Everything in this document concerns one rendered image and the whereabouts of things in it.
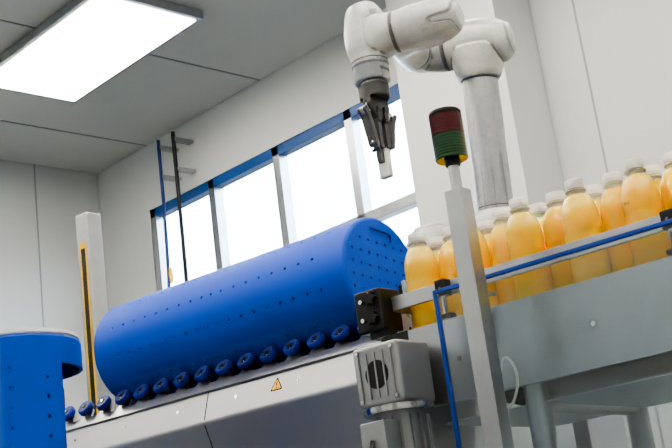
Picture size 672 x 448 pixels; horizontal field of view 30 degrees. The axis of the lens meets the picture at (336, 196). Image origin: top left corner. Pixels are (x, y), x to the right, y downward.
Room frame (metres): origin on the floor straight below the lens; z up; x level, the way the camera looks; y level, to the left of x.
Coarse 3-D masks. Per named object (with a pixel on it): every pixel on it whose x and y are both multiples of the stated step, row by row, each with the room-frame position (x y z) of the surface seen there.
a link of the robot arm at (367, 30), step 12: (348, 12) 2.78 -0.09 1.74; (360, 12) 2.76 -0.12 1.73; (372, 12) 2.77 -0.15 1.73; (348, 24) 2.78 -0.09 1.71; (360, 24) 2.76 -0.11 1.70; (372, 24) 2.75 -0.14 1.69; (384, 24) 2.74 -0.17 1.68; (348, 36) 2.78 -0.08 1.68; (360, 36) 2.76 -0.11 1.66; (372, 36) 2.75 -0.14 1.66; (384, 36) 2.75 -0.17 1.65; (348, 48) 2.79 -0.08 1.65; (360, 48) 2.77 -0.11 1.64; (372, 48) 2.77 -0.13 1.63; (384, 48) 2.77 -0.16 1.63; (396, 48) 2.77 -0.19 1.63
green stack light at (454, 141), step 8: (440, 136) 2.24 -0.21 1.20; (448, 136) 2.23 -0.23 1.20; (456, 136) 2.24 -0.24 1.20; (464, 136) 2.25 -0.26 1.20; (440, 144) 2.24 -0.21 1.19; (448, 144) 2.23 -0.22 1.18; (456, 144) 2.23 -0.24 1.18; (464, 144) 2.25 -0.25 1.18; (440, 152) 2.24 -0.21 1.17; (448, 152) 2.23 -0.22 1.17; (456, 152) 2.23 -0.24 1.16; (464, 152) 2.24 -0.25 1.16; (440, 160) 2.26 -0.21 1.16; (464, 160) 2.28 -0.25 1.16
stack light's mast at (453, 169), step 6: (438, 108) 2.24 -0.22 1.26; (444, 108) 2.23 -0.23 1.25; (450, 108) 2.23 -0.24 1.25; (456, 108) 2.24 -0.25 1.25; (432, 114) 2.25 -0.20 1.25; (450, 162) 2.25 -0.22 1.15; (456, 162) 2.25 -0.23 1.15; (450, 168) 2.26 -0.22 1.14; (456, 168) 2.25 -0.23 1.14; (450, 174) 2.26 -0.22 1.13; (456, 174) 2.25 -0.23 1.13; (450, 180) 2.26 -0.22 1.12; (456, 180) 2.25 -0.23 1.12; (456, 186) 2.25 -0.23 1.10; (462, 186) 2.26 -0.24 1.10
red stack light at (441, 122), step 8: (440, 112) 2.23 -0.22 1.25; (448, 112) 2.23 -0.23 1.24; (456, 112) 2.24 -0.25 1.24; (432, 120) 2.25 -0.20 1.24; (440, 120) 2.24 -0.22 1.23; (448, 120) 2.23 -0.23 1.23; (456, 120) 2.24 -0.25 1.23; (432, 128) 2.25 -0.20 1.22; (440, 128) 2.24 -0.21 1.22; (448, 128) 2.23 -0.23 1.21; (456, 128) 2.24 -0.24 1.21; (432, 136) 2.26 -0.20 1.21
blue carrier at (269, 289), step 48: (336, 240) 2.76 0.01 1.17; (384, 240) 2.86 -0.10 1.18; (192, 288) 3.06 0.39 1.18; (240, 288) 2.92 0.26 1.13; (288, 288) 2.83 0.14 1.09; (336, 288) 2.75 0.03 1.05; (96, 336) 3.26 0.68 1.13; (144, 336) 3.13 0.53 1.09; (192, 336) 3.04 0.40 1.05; (240, 336) 2.96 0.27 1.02; (288, 336) 2.89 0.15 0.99; (192, 384) 3.17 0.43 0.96
